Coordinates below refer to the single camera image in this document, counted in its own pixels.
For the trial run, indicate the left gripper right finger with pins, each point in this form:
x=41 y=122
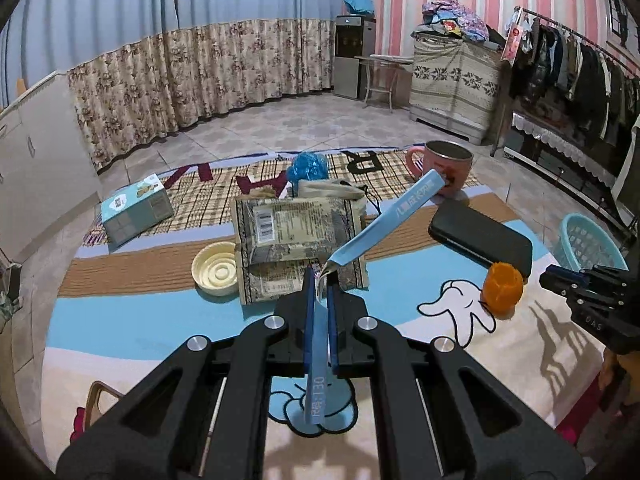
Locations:
x=438 y=414

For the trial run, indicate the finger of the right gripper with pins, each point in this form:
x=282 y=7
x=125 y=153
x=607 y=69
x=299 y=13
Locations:
x=562 y=274
x=557 y=287

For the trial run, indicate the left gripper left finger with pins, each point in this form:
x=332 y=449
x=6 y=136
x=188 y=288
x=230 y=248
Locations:
x=202 y=413

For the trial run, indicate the orange plastic cup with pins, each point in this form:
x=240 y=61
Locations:
x=502 y=289

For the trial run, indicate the cream round plastic lid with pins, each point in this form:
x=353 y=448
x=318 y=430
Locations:
x=214 y=269

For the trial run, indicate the grey printed snack bag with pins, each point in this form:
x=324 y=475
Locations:
x=277 y=240

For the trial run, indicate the blue plastic bag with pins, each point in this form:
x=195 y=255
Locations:
x=307 y=166

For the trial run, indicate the light blue plastic basket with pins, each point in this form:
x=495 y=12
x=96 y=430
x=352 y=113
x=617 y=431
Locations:
x=582 y=244

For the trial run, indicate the low lace covered bench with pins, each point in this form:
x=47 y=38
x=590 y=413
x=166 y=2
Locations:
x=543 y=149

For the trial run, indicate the brown phone case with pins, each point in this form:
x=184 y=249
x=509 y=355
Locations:
x=101 y=398

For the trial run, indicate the black textured wallet case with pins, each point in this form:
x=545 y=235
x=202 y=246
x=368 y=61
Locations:
x=481 y=238

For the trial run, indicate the pink cartoon mug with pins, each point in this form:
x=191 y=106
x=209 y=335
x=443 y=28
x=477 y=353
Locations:
x=452 y=161

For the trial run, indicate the clothes rack with garments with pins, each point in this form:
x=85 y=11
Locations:
x=569 y=83

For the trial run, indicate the light blue tissue box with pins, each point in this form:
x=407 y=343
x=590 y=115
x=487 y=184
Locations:
x=135 y=209

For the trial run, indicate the cloth covered cabinet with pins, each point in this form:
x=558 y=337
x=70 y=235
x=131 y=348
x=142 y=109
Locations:
x=455 y=86

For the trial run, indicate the pink hanging bag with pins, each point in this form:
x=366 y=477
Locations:
x=513 y=42

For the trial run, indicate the framed black white picture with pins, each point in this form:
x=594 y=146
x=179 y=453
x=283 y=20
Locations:
x=622 y=25

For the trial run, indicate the pile of folded clothes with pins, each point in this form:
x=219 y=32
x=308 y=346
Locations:
x=450 y=18

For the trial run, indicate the white low cabinet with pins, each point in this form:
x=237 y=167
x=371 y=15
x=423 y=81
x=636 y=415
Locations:
x=47 y=176

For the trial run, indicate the grey water dispenser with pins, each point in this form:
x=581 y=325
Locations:
x=354 y=39

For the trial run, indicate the blue and floral curtain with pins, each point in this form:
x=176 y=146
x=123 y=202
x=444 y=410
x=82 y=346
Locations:
x=140 y=69

